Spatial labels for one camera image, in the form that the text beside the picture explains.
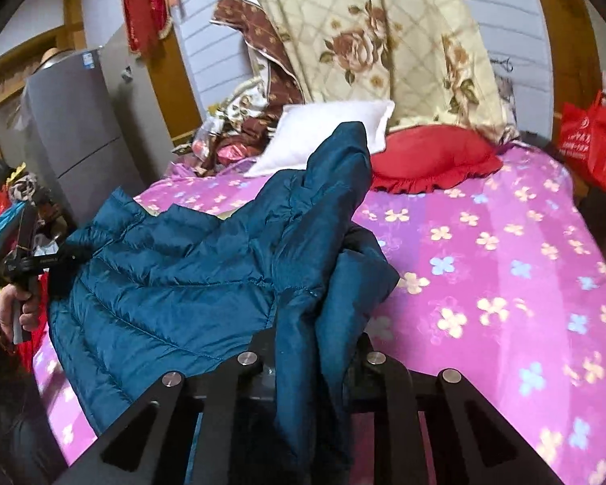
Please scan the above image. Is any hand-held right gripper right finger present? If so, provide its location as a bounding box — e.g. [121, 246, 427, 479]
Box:
[343, 333, 561, 485]

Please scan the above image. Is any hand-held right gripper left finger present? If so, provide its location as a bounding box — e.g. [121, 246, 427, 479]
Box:
[55, 331, 280, 485]

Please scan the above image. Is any teal down jacket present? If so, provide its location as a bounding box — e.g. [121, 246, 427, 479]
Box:
[47, 121, 401, 485]

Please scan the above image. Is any person's left hand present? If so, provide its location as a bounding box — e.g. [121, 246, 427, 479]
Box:
[0, 283, 44, 345]

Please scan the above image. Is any teal bag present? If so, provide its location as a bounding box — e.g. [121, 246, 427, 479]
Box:
[0, 202, 28, 274]

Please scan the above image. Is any grey refrigerator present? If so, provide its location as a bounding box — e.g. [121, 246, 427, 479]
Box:
[20, 25, 155, 223]

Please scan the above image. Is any pink floral bedsheet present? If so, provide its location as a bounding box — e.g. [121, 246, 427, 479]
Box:
[30, 144, 606, 485]

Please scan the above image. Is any person's dark clothing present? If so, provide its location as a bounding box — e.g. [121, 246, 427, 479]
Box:
[0, 321, 69, 485]

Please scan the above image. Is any wooden cabinet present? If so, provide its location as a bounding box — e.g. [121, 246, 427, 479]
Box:
[0, 0, 86, 162]

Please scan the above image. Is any red ruffled pillow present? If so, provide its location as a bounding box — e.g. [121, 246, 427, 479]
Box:
[370, 125, 503, 195]

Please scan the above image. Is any white pillow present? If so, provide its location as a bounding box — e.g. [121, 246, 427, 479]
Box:
[245, 100, 396, 179]

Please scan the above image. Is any brown floral blanket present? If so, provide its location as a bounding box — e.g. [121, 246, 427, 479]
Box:
[174, 0, 305, 175]

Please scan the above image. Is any red hanging decoration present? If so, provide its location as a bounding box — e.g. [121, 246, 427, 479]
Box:
[118, 0, 175, 56]

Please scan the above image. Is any red shopping bag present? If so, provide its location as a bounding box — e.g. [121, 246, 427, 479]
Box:
[558, 90, 606, 193]

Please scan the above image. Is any cream floral blanket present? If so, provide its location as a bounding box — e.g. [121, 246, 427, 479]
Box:
[229, 0, 518, 145]

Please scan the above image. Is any wooden door frame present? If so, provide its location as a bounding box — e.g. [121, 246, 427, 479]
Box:
[528, 0, 603, 137]

